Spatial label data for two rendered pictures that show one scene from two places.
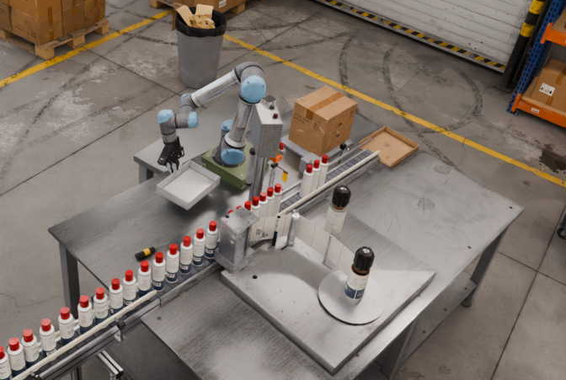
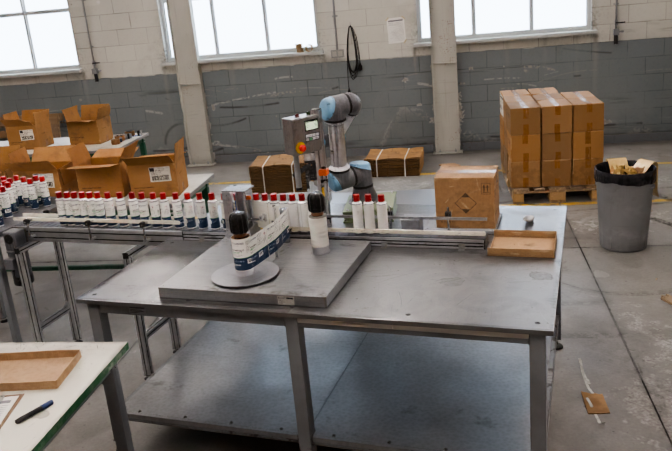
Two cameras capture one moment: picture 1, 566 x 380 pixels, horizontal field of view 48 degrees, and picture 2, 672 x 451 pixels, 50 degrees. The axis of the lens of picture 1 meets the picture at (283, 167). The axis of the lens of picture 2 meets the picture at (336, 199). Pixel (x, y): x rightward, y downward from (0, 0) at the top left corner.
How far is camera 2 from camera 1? 3.92 m
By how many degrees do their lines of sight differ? 68
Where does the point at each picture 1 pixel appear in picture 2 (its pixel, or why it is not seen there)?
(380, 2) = not seen: outside the picture
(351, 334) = (200, 284)
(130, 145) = not seen: hidden behind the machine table
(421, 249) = (366, 294)
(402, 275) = (299, 285)
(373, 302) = (245, 280)
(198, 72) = (607, 228)
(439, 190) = (493, 282)
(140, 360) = (218, 325)
